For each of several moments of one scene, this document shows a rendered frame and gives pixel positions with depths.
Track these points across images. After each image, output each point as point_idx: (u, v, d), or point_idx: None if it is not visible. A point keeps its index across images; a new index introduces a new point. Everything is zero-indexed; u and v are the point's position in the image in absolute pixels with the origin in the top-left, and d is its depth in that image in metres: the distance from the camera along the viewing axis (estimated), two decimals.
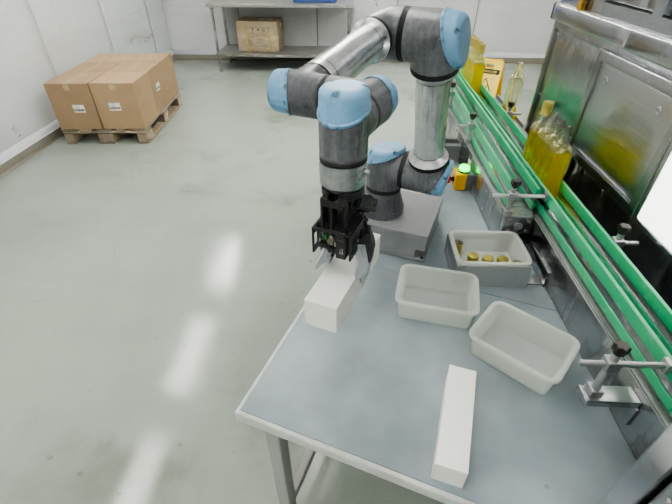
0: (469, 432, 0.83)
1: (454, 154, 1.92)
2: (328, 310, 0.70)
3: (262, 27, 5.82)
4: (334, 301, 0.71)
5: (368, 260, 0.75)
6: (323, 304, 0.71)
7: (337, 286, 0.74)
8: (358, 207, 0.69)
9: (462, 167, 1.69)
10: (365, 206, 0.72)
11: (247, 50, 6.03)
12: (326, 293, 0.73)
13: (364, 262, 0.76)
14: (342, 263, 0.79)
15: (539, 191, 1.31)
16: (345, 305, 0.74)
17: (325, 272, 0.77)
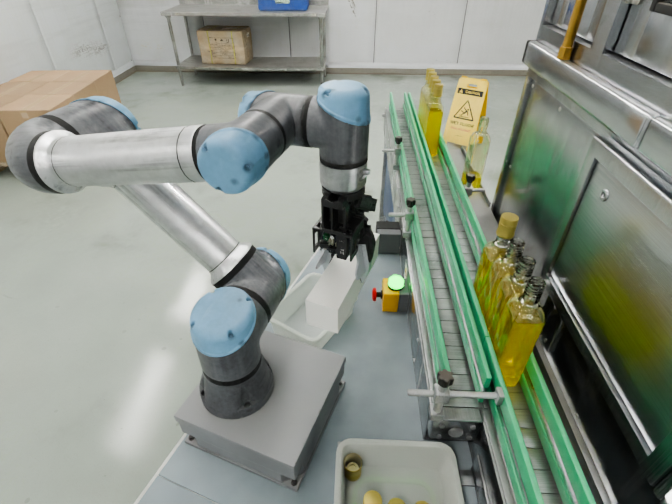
0: None
1: (392, 244, 1.37)
2: (329, 310, 0.70)
3: (226, 37, 5.27)
4: (335, 301, 0.71)
5: (368, 260, 0.75)
6: (324, 304, 0.71)
7: (338, 286, 0.74)
8: (358, 207, 0.69)
9: (392, 283, 1.14)
10: (365, 206, 0.72)
11: (211, 62, 5.48)
12: (327, 293, 0.73)
13: (364, 262, 0.76)
14: (342, 263, 0.79)
15: (490, 381, 0.76)
16: (346, 305, 0.74)
17: (325, 272, 0.77)
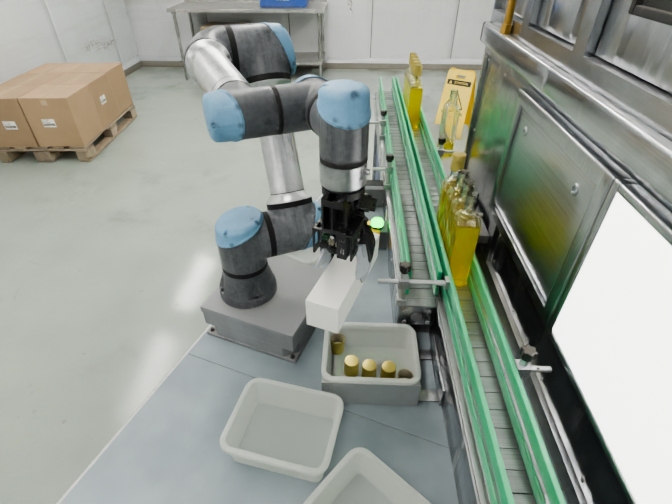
0: None
1: (376, 198, 1.62)
2: (330, 310, 0.70)
3: None
4: (335, 301, 0.71)
5: (368, 260, 0.75)
6: (324, 304, 0.70)
7: (338, 286, 0.74)
8: (358, 207, 0.69)
9: (374, 223, 1.38)
10: (365, 206, 0.72)
11: None
12: (327, 293, 0.73)
13: (364, 262, 0.76)
14: (342, 263, 0.79)
15: (441, 274, 1.01)
16: (346, 305, 0.74)
17: (325, 272, 0.77)
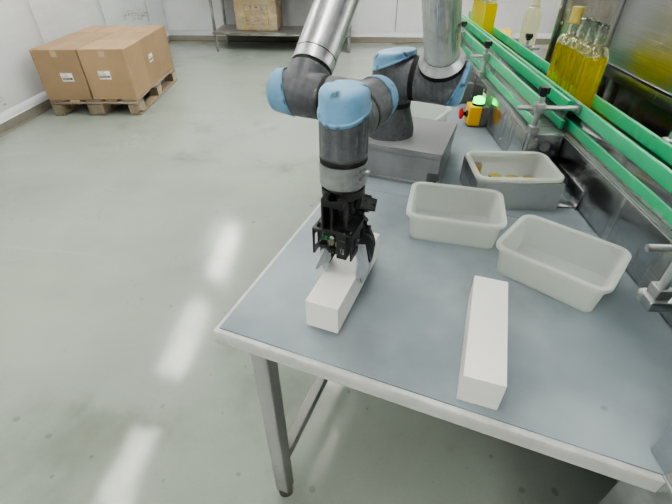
0: (504, 343, 0.66)
1: (465, 93, 1.75)
2: (329, 310, 0.70)
3: (260, 4, 5.65)
4: (335, 301, 0.71)
5: (368, 260, 0.75)
6: (324, 304, 0.71)
7: (338, 286, 0.74)
8: (358, 207, 0.69)
9: (477, 99, 1.52)
10: (365, 206, 0.72)
11: (245, 29, 5.86)
12: (327, 293, 0.73)
13: (364, 262, 0.76)
14: (342, 263, 0.79)
15: (570, 104, 1.14)
16: (346, 305, 0.74)
17: (325, 272, 0.77)
